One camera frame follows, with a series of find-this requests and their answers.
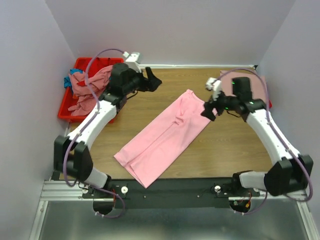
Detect red shirt in bin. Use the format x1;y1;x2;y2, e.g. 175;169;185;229
73;57;124;78

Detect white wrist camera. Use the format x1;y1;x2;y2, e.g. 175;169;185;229
122;51;142;73
205;77;223;101

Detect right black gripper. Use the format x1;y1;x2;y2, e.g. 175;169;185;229
197;87;236;123

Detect blue crumpled shirt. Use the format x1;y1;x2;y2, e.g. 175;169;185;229
63;68;83;89

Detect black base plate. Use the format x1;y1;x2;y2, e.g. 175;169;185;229
82;177;260;213

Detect red plastic bin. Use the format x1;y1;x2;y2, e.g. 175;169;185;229
57;57;125;125

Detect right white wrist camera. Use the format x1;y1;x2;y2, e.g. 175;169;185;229
205;77;223;101

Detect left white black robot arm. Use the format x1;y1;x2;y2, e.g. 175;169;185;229
53;63;162;198

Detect aluminium rail frame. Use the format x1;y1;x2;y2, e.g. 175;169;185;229
28;64;320;240

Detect folded dusty pink shirt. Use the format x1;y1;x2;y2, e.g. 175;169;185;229
221;72;267;103

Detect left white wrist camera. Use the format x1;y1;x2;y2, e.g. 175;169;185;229
122;51;142;73

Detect crumpled dusty pink shirt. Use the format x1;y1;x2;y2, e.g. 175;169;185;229
68;65;113;116

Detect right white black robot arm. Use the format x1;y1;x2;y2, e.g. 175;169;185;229
201;77;313;196

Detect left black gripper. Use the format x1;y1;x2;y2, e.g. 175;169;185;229
122;65;162;95

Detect light pink t shirt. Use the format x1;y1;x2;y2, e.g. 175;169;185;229
114;89;210;188

